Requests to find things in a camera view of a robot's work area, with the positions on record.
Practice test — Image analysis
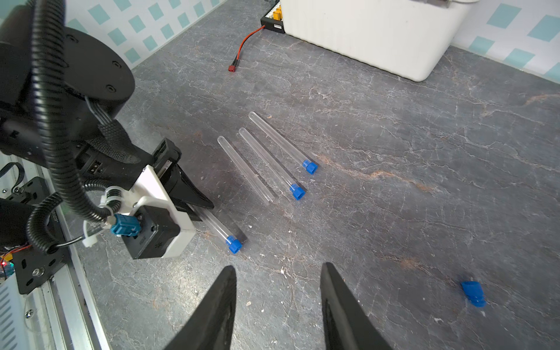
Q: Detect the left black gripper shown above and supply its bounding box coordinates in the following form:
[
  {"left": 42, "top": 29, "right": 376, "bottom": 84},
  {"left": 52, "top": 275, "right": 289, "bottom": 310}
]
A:
[{"left": 153, "top": 139, "right": 214, "bottom": 209}]

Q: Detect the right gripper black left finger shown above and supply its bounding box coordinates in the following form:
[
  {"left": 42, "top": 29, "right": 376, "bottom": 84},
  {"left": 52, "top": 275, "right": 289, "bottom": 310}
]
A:
[{"left": 166, "top": 265, "right": 237, "bottom": 350}]

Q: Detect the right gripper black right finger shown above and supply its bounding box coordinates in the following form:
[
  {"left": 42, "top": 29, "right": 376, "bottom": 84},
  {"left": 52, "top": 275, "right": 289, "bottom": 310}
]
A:
[{"left": 320, "top": 262, "right": 391, "bottom": 349}]

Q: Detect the clear test tube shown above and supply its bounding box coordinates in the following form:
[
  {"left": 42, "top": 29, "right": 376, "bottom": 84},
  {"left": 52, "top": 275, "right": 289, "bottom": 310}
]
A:
[
  {"left": 249, "top": 112, "right": 312, "bottom": 167},
  {"left": 217, "top": 136, "right": 274, "bottom": 204},
  {"left": 191, "top": 206, "right": 234, "bottom": 245}
]

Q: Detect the blue stopper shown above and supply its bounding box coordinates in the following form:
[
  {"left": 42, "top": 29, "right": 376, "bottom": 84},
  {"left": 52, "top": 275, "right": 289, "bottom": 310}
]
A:
[
  {"left": 290, "top": 184, "right": 306, "bottom": 201},
  {"left": 302, "top": 160, "right": 318, "bottom": 174},
  {"left": 461, "top": 281, "right": 487, "bottom": 308},
  {"left": 226, "top": 236, "right": 243, "bottom": 254}
]

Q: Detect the clear test tube diagonal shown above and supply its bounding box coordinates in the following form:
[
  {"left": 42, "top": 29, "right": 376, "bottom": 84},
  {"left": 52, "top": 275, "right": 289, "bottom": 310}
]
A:
[{"left": 239, "top": 128, "right": 300, "bottom": 189}]

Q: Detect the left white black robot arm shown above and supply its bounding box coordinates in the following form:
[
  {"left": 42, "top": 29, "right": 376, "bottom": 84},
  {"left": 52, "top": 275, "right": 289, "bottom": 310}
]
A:
[{"left": 1, "top": 1, "right": 214, "bottom": 259}]

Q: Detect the black yellow battery charger board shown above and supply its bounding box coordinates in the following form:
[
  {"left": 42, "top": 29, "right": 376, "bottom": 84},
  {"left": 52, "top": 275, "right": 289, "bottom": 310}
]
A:
[{"left": 260, "top": 1, "right": 285, "bottom": 34}]

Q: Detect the brown lid storage toolbox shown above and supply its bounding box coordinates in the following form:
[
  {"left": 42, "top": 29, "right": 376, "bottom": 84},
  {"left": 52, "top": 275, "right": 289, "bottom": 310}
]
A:
[{"left": 280, "top": 0, "right": 477, "bottom": 82}]

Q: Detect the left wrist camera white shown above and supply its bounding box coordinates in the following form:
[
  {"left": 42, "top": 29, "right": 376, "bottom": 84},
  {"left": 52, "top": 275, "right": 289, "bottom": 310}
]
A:
[{"left": 106, "top": 166, "right": 196, "bottom": 260}]

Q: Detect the red wire with connector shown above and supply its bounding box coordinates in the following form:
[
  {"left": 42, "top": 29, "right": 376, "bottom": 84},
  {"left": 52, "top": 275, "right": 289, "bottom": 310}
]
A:
[{"left": 227, "top": 25, "right": 267, "bottom": 73}]

